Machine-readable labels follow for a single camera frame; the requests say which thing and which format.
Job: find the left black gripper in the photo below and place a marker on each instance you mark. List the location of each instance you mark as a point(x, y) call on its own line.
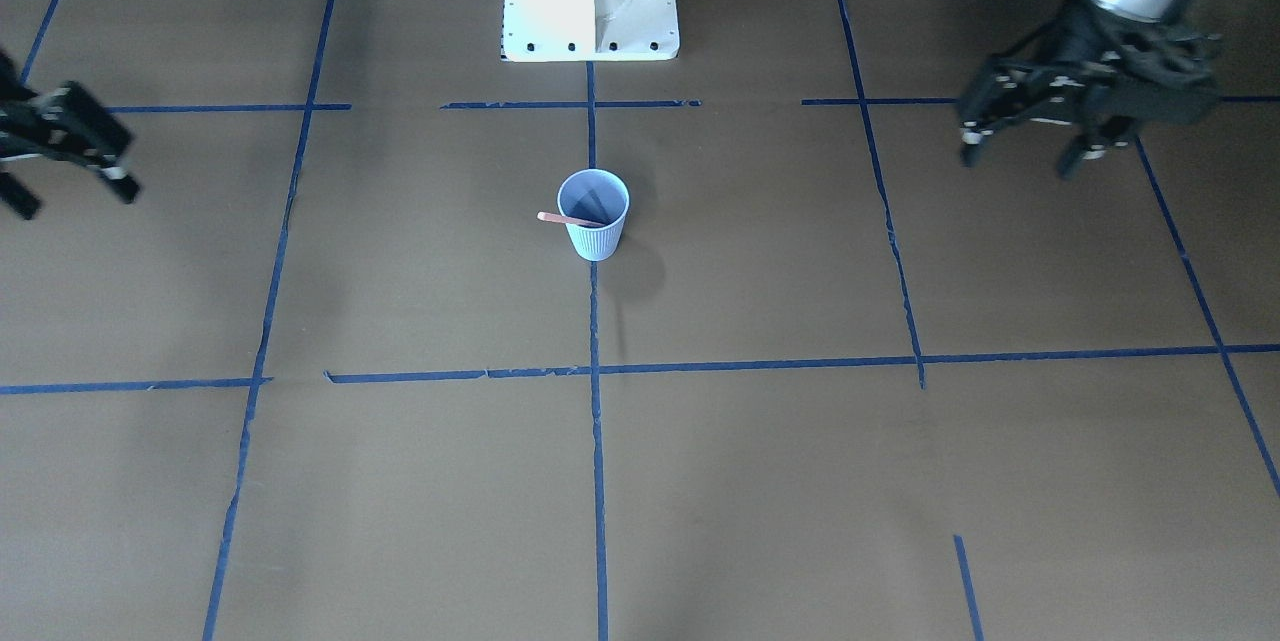
point(1074, 42)

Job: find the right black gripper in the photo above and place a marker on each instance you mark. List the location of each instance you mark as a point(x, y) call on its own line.
point(62, 124)

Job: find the light blue plastic cup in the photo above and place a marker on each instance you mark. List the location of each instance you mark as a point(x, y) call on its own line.
point(602, 200)

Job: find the pink chopstick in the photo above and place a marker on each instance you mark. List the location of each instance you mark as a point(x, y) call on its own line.
point(563, 219)

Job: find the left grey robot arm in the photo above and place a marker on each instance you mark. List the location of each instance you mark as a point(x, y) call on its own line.
point(1104, 67)

